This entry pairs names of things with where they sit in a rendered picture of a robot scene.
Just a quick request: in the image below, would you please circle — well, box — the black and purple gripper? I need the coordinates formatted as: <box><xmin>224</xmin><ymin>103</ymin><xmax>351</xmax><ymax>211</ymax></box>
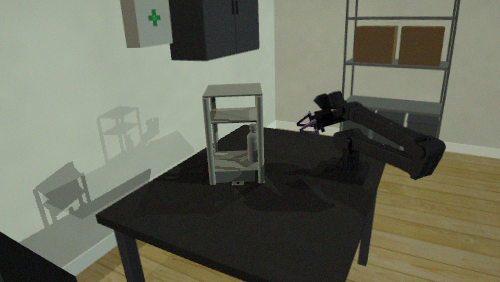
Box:
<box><xmin>297</xmin><ymin>111</ymin><xmax>335</xmax><ymax>135</ymax></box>

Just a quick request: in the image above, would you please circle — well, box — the grey bottle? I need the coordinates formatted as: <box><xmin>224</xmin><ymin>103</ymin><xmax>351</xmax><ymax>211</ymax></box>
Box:
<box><xmin>247</xmin><ymin>124</ymin><xmax>258</xmax><ymax>162</ymax></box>

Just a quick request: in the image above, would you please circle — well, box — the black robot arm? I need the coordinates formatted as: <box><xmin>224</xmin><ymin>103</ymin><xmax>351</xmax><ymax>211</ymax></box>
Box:
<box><xmin>313</xmin><ymin>91</ymin><xmax>446</xmax><ymax>180</ymax></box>

